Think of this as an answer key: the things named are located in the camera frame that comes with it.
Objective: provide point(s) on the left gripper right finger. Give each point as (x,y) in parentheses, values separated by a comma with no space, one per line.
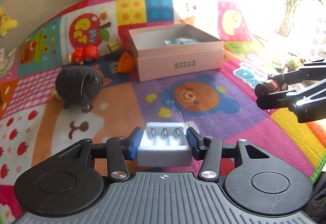
(208,150)

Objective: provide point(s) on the pink cardboard box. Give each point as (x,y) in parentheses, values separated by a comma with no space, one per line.
(154,59)

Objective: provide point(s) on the black head keychain figure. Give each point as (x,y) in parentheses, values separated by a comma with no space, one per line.
(274,83)

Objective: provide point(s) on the black cylinder stick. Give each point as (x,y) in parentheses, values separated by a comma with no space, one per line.
(114,56)

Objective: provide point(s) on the orange plastic toy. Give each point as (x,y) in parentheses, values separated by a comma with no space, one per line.
(125,63)

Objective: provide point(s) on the white battery charger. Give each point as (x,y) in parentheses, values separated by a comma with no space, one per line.
(164,145)

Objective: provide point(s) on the black plush toy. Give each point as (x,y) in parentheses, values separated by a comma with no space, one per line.
(77,86)

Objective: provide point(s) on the blue tissue pack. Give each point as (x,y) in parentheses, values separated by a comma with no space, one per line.
(181,41)

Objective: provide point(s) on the gold cylinder cap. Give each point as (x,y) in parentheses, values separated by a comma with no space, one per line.
(115,45)

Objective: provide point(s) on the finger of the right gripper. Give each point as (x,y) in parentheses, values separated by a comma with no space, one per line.
(276,100)
(290,78)

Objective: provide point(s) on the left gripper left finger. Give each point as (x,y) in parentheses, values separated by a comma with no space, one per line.
(119,150)

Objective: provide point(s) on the red hooded doll figure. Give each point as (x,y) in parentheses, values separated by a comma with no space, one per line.
(84,54)

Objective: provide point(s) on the colourful cartoon play mat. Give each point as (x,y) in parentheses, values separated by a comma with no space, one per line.
(34,125)

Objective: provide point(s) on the yellow plush toys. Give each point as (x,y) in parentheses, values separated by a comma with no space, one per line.
(7,23)

